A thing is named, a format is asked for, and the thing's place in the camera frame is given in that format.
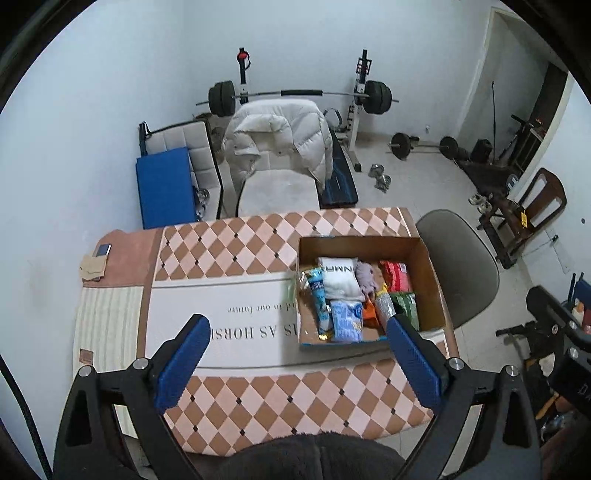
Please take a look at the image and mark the white quilted chair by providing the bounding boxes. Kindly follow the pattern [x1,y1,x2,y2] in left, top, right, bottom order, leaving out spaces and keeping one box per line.
[139,119,227,220]

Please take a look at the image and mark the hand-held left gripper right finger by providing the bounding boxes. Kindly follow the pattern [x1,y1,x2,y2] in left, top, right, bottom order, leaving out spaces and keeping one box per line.
[385,315,542,480]

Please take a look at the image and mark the person's dark clothing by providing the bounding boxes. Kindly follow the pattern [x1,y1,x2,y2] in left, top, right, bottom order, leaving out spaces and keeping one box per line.
[217,431,407,480]

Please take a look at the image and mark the white puffer jacket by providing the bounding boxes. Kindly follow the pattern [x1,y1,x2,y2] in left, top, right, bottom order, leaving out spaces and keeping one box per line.
[222,99,334,188]

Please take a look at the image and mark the long blue white packet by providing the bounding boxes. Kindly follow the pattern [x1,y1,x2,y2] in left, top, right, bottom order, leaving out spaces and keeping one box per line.
[302,268,334,342]

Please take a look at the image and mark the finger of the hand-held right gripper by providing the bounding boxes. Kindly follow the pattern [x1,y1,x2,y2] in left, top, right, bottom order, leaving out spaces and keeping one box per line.
[526,285,591,363]

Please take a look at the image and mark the folded exercise machine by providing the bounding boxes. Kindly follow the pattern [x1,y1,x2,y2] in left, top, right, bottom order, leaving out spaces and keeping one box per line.
[496,115,546,172]

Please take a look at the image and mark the grey round chair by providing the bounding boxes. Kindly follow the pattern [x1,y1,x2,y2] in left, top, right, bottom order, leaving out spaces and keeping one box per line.
[416,209,501,330]

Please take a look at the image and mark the orange packet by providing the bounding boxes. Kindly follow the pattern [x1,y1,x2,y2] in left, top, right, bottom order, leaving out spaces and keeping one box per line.
[361,300,382,328]

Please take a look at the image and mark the black weight bench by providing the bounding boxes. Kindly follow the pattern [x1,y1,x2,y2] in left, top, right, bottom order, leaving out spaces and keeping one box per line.
[321,129,360,208]

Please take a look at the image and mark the white soft packet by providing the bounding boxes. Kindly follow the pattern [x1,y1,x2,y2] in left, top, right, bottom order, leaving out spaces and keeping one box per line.
[318,256,365,301]

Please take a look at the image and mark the blue printed packet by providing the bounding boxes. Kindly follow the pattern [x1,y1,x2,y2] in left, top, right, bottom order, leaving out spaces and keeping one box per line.
[330,300,365,343]

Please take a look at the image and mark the dark wooden chair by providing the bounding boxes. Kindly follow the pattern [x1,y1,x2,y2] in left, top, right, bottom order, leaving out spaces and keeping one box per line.
[478,167,568,270]

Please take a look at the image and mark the black cable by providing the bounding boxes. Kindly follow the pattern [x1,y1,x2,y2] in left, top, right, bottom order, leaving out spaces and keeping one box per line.
[0,355,52,480]

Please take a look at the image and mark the cardboard box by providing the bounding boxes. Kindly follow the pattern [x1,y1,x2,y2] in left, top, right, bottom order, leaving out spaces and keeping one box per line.
[295,235,448,352]

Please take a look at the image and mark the pinkish grey sock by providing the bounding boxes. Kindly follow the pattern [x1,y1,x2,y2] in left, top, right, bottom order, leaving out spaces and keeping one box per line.
[355,262,384,296]

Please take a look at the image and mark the barbell with black plates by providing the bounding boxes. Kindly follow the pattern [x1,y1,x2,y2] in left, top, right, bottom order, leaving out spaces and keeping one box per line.
[195,79,400,117]

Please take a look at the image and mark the brown cardboard piece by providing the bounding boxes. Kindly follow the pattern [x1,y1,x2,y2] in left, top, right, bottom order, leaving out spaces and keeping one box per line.
[79,255,109,282]

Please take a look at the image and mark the blue foam pad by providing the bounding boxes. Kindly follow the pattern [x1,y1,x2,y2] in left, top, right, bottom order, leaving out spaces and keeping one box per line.
[135,147,197,230]

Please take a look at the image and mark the white upholstered chair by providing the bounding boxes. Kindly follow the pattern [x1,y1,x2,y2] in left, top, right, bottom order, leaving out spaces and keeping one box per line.
[235,166,320,217]

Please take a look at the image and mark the clear bag with yellow top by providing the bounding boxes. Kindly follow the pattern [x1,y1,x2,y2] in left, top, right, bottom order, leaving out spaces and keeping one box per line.
[373,286,399,328]

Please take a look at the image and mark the green packet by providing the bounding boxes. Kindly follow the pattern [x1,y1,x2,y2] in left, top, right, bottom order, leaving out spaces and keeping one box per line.
[390,292,420,330]

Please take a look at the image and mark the small barbell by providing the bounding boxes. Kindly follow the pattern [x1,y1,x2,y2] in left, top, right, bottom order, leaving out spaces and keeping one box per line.
[387,133,460,161]

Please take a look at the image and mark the red packet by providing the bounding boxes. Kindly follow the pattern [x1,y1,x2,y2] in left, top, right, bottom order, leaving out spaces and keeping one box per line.
[379,260,411,292]

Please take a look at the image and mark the black speaker box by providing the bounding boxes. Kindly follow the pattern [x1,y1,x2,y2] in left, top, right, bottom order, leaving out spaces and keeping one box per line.
[471,138,495,163]

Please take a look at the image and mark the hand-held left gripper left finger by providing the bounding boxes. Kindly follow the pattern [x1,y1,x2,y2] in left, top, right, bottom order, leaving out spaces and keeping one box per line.
[65,314,212,480]

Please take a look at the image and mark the white weight rack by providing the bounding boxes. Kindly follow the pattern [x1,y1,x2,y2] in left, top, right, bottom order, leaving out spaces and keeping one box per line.
[236,47,372,169]

